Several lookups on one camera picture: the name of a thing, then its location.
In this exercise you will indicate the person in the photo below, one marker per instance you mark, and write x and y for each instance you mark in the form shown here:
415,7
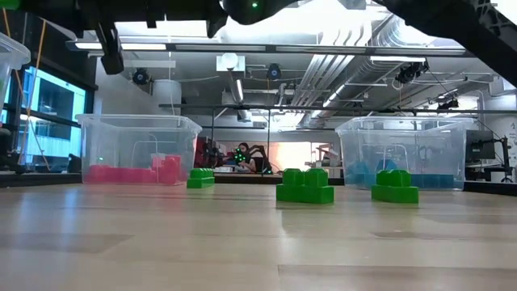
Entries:
245,159

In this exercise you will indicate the blue four-stud block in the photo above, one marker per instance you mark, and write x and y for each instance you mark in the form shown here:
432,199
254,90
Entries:
434,182

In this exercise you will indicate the clear plastic bin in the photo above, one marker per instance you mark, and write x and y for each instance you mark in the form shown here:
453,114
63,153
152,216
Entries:
10,52
404,137
133,133

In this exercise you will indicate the black computer monitor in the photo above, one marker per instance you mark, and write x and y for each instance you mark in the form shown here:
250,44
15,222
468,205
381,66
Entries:
482,145

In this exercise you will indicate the black horizontal frame rail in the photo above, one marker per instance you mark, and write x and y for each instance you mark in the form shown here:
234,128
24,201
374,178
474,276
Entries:
363,109

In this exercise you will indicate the black track light cluster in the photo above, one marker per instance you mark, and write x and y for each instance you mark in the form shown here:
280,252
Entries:
412,72

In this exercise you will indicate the green two-stud block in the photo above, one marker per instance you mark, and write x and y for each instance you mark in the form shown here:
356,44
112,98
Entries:
305,192
395,193

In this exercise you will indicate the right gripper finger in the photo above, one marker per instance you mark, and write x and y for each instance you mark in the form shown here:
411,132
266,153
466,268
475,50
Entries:
60,10

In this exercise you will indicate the large window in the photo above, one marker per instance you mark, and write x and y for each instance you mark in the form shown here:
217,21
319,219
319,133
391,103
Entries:
52,105

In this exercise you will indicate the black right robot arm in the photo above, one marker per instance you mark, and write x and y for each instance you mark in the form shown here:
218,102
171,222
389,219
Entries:
464,24

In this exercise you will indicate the black ceiling spotlight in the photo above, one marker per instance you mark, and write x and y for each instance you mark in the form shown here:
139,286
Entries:
274,71
141,76

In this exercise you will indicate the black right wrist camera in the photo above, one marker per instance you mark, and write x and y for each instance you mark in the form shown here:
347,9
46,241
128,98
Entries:
112,62

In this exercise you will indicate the silver ventilation duct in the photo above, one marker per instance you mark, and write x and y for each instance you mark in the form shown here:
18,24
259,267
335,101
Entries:
323,81

